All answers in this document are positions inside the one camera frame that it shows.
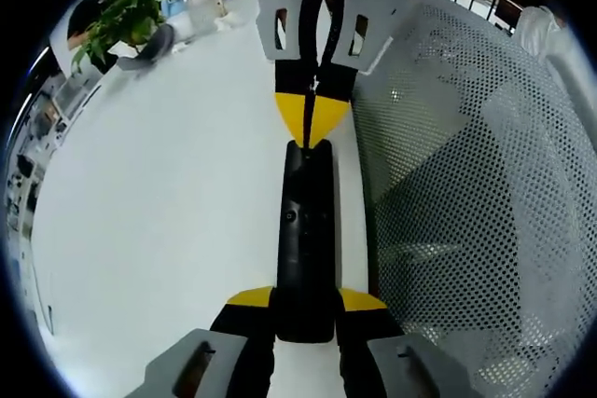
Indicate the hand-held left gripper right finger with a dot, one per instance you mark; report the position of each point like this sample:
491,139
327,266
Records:
368,323

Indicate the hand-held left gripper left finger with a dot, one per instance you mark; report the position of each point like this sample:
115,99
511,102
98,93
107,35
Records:
242,319

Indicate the black remote control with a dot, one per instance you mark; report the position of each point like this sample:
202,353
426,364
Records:
305,230

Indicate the small white object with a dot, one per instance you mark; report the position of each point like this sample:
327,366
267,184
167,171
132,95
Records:
231,19

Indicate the white plastic container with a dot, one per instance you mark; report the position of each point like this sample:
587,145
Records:
203,11

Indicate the grey curved object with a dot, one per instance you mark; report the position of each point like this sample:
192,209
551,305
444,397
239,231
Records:
156,44

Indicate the green potted plant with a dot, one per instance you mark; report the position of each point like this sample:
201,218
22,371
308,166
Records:
126,11

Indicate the person's white shirt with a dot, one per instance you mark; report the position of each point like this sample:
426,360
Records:
541,32

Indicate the white perforated mesh basket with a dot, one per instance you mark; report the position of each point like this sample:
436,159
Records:
490,183

